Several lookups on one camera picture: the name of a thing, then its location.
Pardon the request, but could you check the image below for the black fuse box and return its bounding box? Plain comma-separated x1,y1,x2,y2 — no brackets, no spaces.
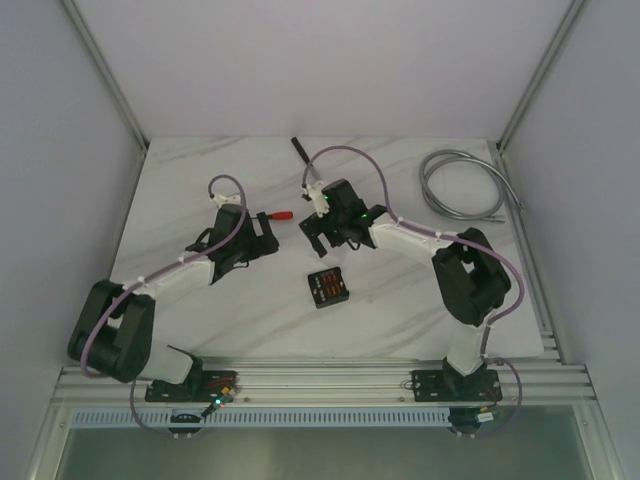
307,267,350,309

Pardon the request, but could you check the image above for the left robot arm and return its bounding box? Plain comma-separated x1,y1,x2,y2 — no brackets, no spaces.
67,204,279,402

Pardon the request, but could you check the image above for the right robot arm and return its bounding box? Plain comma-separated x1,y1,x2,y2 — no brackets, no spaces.
299,179,511,399

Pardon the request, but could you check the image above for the red handled screwdriver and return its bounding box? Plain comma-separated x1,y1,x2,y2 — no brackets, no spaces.
256,211,294,222

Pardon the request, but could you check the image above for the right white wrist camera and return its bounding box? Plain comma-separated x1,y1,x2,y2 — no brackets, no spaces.
302,181,330,218

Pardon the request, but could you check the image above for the claw hammer black handle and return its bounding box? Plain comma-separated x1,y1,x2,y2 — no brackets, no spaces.
290,137,321,181

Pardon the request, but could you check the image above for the coiled grey metal hose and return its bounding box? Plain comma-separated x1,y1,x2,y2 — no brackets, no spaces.
418,148,526,223

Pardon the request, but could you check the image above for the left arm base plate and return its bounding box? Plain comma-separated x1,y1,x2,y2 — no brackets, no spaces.
145,370,238,403

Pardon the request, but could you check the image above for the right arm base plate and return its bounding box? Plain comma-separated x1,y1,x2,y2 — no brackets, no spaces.
410,369,503,403

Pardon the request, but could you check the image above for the slotted grey cable duct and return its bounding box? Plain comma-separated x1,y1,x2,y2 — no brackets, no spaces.
68,408,491,430

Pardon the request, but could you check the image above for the aluminium front rail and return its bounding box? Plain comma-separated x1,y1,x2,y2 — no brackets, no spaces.
52,358,596,407

